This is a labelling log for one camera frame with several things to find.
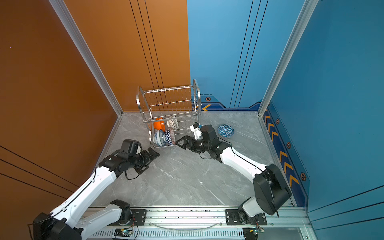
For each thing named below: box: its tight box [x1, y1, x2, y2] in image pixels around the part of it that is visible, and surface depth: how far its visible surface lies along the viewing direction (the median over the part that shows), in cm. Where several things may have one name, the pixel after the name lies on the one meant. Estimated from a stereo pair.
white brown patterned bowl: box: [166, 118, 179, 129], surface depth 99 cm
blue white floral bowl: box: [152, 129, 166, 147], surface depth 91 cm
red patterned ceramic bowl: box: [165, 127, 176, 145], surface depth 91 cm
